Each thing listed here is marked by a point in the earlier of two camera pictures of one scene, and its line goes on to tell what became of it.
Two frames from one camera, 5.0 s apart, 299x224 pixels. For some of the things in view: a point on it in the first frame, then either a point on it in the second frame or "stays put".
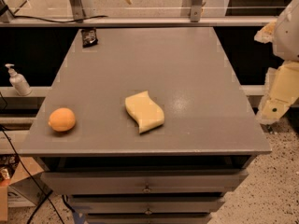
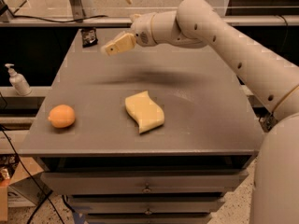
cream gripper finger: (266, 33) -> (135, 16)
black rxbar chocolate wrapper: (89, 36) stays put
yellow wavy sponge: (145, 111) stays put
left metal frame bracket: (78, 8) stays put
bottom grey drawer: (149, 217) stays put
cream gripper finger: (273, 109) -> (123, 42)
